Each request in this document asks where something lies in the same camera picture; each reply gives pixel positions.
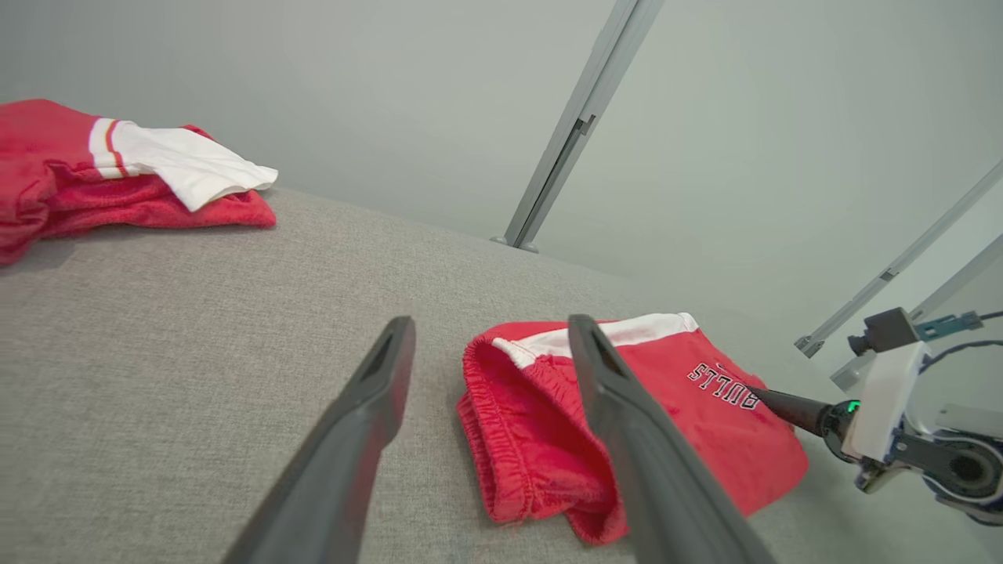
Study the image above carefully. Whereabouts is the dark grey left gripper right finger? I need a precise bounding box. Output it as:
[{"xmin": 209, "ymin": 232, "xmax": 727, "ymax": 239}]
[{"xmin": 569, "ymin": 315, "xmax": 777, "ymax": 564}]

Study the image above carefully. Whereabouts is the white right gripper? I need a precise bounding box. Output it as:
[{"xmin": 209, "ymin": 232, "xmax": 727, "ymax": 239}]
[{"xmin": 748, "ymin": 341, "xmax": 928, "ymax": 465}]

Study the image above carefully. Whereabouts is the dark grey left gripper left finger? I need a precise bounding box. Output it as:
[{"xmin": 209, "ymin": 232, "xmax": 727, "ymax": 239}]
[{"xmin": 223, "ymin": 316, "xmax": 416, "ymax": 564}]

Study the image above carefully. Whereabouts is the red Bulls shorts white trim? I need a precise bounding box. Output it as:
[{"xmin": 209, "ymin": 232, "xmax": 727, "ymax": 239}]
[{"xmin": 457, "ymin": 313, "xmax": 809, "ymax": 547}]

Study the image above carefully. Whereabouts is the red jersey with white sleeves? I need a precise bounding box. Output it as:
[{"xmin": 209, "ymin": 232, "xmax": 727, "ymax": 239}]
[{"xmin": 0, "ymin": 99, "xmax": 279, "ymax": 266}]

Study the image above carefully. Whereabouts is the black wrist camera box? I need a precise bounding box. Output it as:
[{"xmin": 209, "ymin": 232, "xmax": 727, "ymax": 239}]
[{"xmin": 848, "ymin": 307, "xmax": 919, "ymax": 357}]

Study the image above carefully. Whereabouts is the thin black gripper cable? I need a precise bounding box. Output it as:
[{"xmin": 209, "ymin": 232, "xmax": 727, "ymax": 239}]
[{"xmin": 915, "ymin": 309, "xmax": 1003, "ymax": 377}]

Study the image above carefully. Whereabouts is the grey aluminium partition post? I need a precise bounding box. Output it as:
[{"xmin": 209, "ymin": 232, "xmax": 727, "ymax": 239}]
[
  {"xmin": 831, "ymin": 235, "xmax": 1003, "ymax": 391},
  {"xmin": 491, "ymin": 0, "xmax": 665, "ymax": 254},
  {"xmin": 795, "ymin": 161, "xmax": 1003, "ymax": 359}
]

